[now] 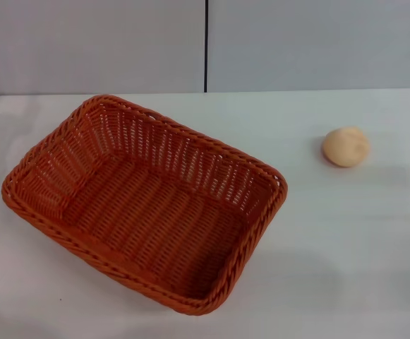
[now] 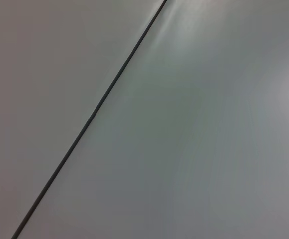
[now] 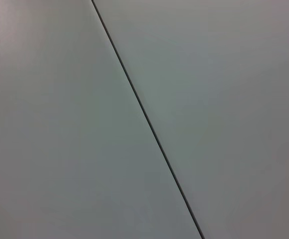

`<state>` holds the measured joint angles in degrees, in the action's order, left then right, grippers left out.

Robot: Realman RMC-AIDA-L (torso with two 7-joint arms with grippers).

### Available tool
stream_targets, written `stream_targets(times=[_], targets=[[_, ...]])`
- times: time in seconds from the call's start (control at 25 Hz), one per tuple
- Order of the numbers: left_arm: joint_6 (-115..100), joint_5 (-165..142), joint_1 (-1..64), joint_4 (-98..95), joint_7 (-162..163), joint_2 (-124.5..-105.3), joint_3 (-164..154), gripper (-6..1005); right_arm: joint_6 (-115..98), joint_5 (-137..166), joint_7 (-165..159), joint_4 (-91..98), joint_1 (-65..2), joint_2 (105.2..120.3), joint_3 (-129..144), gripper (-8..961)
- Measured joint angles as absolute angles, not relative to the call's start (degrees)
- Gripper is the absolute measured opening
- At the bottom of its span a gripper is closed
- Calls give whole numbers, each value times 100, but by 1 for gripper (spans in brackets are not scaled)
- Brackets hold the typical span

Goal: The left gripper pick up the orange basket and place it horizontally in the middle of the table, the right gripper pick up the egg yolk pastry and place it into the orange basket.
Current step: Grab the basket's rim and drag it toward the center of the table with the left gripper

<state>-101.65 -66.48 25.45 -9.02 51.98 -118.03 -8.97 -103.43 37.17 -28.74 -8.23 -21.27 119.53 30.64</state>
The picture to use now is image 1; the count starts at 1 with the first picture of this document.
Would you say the black vertical wall strip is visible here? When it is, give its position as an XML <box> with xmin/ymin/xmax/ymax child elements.
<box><xmin>203</xmin><ymin>0</ymin><xmax>210</xmax><ymax>94</ymax></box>

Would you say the orange woven plastic basket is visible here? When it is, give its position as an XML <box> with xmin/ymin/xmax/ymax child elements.
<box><xmin>1</xmin><ymin>93</ymin><xmax>289</xmax><ymax>316</ymax></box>

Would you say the pale round steamed bun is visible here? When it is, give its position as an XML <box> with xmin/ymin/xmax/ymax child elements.
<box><xmin>322</xmin><ymin>126</ymin><xmax>370</xmax><ymax>167</ymax></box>

